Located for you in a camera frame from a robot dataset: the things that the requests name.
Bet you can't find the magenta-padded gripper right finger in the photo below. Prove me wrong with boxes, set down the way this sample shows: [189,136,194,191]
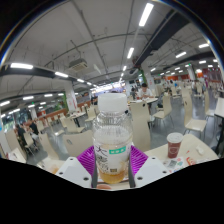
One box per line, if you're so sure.
[128,144,172,189]

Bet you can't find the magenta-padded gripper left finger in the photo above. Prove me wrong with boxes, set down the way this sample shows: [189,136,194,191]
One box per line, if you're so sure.
[54,144,98,189]

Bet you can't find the clear tea bottle white cap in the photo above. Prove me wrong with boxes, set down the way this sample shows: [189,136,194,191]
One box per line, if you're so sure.
[92,92,134,185]

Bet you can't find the colourful printed leaflet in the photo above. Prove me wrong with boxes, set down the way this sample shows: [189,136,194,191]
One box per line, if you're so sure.
[163,156,186,173]

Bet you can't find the group of beige chairs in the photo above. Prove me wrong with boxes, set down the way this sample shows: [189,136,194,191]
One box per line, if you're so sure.
[3,84,218,159]

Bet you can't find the red paper cup white lid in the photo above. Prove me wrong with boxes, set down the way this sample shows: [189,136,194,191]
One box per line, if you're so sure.
[166,132,184,159]

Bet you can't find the flat round red coaster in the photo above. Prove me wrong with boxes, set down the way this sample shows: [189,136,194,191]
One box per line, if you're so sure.
[95,183,113,191]

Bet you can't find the small red sauce packet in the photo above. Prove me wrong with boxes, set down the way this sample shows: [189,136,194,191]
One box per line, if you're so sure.
[185,156,198,167]

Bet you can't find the neighbouring white table black legs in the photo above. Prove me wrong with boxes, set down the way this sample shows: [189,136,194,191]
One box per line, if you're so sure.
[7,148,28,164]

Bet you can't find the person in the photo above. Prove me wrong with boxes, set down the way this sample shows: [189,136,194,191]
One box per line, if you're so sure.
[136,82,156,99]
[25,118,41,141]
[14,123,28,148]

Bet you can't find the white table black edge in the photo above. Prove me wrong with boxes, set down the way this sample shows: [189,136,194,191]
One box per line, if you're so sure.
[213,97,224,118]

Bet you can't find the ceiling air conditioner unit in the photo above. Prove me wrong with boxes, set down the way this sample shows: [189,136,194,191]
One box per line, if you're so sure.
[68,58,89,72]

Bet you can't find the group of ceiling lights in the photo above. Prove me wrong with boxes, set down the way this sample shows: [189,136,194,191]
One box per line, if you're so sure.
[0,2,224,118]

